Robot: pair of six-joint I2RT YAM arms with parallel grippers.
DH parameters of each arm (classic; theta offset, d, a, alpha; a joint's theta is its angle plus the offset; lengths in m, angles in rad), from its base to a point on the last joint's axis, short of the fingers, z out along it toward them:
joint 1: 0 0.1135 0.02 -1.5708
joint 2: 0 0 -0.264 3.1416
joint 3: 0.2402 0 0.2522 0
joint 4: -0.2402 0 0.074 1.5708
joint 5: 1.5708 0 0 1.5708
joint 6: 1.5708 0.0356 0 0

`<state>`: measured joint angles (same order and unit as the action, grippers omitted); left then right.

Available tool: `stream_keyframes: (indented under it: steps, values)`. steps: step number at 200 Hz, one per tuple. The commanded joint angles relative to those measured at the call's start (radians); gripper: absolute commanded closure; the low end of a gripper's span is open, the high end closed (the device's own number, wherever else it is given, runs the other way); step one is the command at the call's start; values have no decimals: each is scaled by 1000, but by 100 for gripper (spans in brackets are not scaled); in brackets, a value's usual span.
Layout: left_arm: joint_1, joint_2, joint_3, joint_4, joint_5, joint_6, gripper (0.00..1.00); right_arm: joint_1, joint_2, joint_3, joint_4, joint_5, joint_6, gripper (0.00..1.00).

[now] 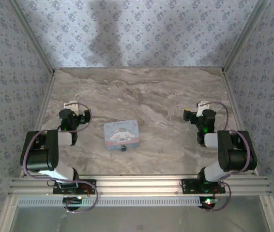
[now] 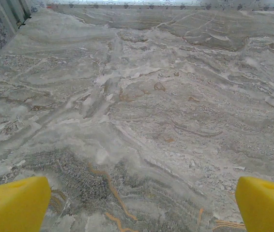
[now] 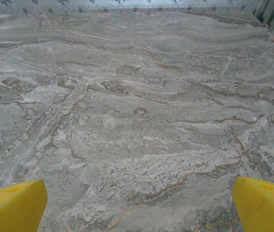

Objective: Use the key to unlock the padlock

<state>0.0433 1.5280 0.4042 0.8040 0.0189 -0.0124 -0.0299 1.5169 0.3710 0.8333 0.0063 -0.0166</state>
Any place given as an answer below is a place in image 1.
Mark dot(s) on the teal padlock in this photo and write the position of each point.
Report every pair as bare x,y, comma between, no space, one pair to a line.
123,148

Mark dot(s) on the aluminium profile rail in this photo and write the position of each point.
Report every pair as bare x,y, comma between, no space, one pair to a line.
139,184

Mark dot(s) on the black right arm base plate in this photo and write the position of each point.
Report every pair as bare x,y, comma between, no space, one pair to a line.
192,187

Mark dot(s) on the aluminium frame post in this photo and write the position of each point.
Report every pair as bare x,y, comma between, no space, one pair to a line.
244,36
33,36

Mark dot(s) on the pastel cartoon tin box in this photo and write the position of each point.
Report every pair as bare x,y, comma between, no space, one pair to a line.
122,134

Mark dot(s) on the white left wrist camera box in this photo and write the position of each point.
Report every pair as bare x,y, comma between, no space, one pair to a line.
70,104

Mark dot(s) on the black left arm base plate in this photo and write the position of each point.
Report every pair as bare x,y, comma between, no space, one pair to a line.
62,188

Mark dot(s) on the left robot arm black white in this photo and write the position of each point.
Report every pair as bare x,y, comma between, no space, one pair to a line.
40,157

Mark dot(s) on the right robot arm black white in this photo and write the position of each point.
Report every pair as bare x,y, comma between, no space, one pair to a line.
233,154

